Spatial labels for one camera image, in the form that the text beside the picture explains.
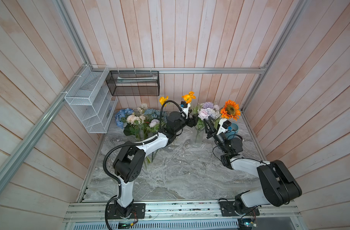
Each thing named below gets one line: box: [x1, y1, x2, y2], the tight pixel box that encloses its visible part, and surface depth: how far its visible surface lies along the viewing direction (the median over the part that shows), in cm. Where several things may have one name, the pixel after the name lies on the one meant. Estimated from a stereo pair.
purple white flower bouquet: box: [191, 101, 221, 131], surface depth 79 cm
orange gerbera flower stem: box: [220, 99, 242, 122], surface depth 62 cm
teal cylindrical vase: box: [224, 122, 239, 139], surface depth 83 cm
